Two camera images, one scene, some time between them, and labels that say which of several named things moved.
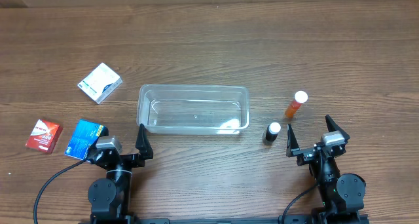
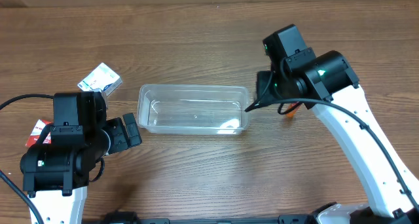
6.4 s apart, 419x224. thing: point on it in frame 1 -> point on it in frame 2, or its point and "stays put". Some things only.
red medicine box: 44,135 stays put
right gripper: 304,154 -> 263,92
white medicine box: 100,83 stays put
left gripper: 122,158 -> 121,134
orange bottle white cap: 300,97 stays put
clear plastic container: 193,109 stays put
